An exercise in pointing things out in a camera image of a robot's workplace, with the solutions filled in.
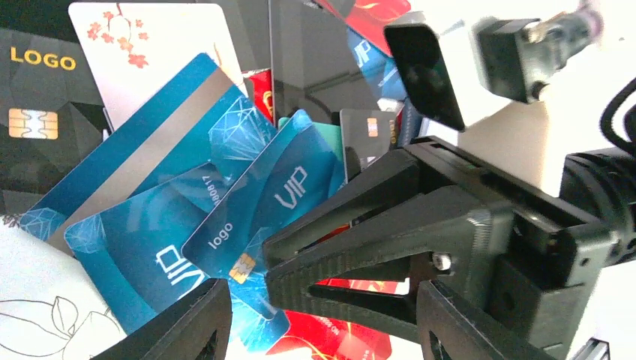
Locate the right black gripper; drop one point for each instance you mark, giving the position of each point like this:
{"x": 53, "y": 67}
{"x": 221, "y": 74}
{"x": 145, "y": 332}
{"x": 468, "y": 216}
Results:
{"x": 523, "y": 263}

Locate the red VIP card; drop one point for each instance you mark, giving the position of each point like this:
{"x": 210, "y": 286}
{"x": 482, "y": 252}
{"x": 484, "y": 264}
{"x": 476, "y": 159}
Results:
{"x": 261, "y": 80}

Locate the blue VIP card lower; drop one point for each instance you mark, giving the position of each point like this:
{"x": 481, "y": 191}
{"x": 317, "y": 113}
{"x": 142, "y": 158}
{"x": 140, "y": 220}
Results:
{"x": 132, "y": 252}

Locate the red card left pile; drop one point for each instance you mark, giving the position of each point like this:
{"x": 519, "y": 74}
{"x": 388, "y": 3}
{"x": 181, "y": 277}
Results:
{"x": 318, "y": 337}

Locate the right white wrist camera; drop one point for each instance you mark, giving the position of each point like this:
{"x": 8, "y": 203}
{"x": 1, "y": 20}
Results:
{"x": 520, "y": 92}

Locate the red card numbered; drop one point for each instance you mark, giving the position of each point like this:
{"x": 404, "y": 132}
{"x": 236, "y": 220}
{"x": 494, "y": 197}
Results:
{"x": 368, "y": 17}

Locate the blue stripe back card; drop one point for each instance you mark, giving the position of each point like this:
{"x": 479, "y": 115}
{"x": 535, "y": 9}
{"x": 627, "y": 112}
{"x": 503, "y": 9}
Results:
{"x": 199, "y": 116}

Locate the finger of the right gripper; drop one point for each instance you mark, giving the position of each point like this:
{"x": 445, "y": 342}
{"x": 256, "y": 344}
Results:
{"x": 396, "y": 244}
{"x": 386, "y": 182}

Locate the floral patterned table mat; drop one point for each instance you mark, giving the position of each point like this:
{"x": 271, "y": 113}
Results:
{"x": 50, "y": 309}

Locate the small black LOGO card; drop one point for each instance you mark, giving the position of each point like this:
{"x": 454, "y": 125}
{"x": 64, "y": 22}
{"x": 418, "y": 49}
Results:
{"x": 366, "y": 135}

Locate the blue VIP logo card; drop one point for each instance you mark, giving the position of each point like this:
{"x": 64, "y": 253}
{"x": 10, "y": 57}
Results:
{"x": 295, "y": 172}

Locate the white blossom card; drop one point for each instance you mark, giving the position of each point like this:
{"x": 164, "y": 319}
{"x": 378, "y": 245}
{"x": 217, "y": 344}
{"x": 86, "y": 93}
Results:
{"x": 134, "y": 49}

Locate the dark grey LOGO card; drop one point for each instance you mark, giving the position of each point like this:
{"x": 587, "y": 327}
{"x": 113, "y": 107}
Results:
{"x": 52, "y": 115}

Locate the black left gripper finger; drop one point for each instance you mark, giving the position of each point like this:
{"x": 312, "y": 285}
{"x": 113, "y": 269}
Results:
{"x": 195, "y": 327}

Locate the blue card left pile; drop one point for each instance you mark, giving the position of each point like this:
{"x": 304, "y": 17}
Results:
{"x": 378, "y": 69}

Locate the glossy black card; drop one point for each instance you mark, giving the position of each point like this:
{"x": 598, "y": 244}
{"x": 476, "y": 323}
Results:
{"x": 312, "y": 66}

